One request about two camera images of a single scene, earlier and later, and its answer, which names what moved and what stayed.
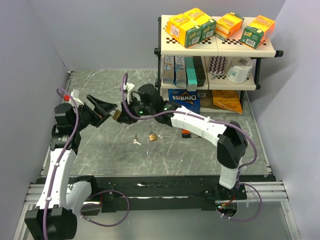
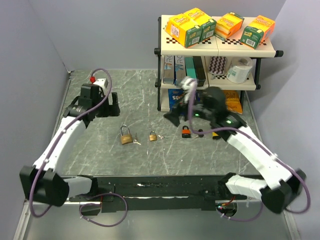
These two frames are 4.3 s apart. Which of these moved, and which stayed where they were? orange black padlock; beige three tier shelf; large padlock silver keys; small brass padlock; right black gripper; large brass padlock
Moved: right black gripper; large brass padlock
Stayed: orange black padlock; beige three tier shelf; large padlock silver keys; small brass padlock
